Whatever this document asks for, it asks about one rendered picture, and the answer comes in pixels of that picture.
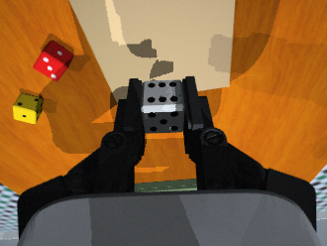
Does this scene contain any beige flat mat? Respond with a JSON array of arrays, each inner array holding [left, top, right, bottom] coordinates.
[[69, 0, 235, 104]]

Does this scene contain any yellow die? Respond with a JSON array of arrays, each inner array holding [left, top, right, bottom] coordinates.
[[13, 93, 43, 124]]

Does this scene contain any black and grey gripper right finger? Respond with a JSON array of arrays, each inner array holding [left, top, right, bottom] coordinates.
[[182, 76, 316, 232]]

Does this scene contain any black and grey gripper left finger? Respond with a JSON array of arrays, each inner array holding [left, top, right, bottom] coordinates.
[[17, 78, 146, 240]]

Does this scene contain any red die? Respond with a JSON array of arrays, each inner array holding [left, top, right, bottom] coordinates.
[[33, 41, 73, 81]]

